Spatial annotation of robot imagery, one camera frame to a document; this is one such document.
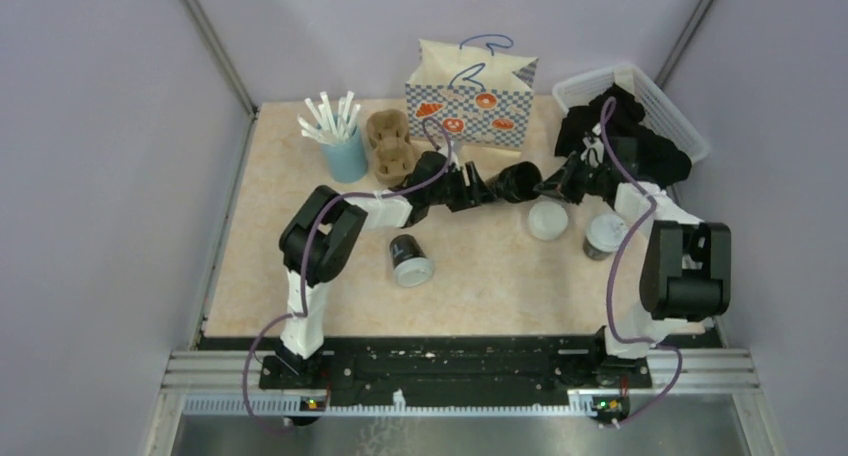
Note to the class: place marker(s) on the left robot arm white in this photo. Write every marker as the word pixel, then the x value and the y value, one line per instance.
pixel 319 240

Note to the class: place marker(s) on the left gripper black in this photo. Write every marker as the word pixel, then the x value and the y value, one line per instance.
pixel 470 196

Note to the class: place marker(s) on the checkered paper takeout bag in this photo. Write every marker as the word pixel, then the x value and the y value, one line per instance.
pixel 474 90

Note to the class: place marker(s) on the white plastic basket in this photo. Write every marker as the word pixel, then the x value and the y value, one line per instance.
pixel 661 114

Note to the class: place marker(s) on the cardboard cup carrier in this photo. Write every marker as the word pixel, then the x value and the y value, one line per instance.
pixel 389 137

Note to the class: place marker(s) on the blue straw holder cup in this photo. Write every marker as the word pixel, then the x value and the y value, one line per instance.
pixel 346 161

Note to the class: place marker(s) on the stack of black cups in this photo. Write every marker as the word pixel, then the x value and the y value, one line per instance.
pixel 516 183

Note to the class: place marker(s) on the black coffee cup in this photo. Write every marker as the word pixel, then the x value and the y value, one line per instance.
pixel 404 247
pixel 597 251

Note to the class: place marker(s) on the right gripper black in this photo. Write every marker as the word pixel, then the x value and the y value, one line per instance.
pixel 560 183

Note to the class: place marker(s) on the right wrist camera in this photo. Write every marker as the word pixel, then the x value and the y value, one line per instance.
pixel 593 153

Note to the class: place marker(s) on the stack of white lids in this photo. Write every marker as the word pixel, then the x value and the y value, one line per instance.
pixel 547 220

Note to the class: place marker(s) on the white wrapped straws bundle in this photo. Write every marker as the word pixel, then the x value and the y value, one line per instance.
pixel 334 123

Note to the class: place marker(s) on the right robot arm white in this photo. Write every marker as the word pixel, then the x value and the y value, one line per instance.
pixel 685 274

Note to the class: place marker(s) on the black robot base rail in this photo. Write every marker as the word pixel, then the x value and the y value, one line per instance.
pixel 490 372

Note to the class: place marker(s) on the black cloth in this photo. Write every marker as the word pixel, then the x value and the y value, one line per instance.
pixel 636 135

